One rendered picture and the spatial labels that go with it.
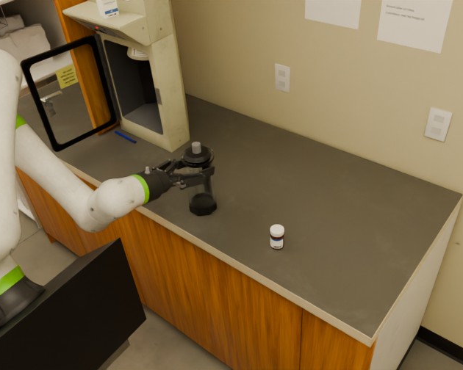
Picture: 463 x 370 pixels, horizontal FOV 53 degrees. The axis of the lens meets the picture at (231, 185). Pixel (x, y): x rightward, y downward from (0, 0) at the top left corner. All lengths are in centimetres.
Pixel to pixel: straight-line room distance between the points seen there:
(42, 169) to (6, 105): 24
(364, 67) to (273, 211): 60
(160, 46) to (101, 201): 69
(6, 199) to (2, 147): 13
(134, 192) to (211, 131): 82
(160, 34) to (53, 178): 67
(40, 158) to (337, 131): 113
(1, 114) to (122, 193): 35
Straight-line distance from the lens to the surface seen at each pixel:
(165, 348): 244
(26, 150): 138
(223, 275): 166
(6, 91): 124
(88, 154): 205
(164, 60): 178
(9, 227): 109
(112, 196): 127
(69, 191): 138
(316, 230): 157
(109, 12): 171
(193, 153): 150
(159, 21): 173
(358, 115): 184
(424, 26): 161
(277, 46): 191
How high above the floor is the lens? 206
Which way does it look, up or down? 40 degrees down
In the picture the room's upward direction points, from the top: 5 degrees counter-clockwise
